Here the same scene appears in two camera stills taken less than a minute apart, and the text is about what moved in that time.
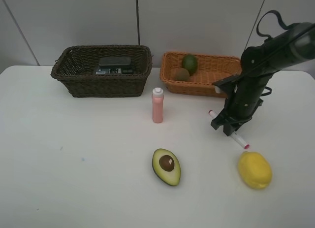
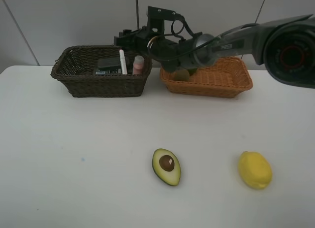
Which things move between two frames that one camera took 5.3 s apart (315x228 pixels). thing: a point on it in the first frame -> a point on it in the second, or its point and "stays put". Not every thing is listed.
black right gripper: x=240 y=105 -> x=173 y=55
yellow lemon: x=255 y=169 stays put
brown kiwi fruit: x=182 y=75 stays put
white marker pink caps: x=235 y=135 -> x=123 y=65
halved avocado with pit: x=167 y=164 stays put
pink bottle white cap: x=158 y=105 -> x=138 y=65
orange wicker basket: x=210 y=69 stays put
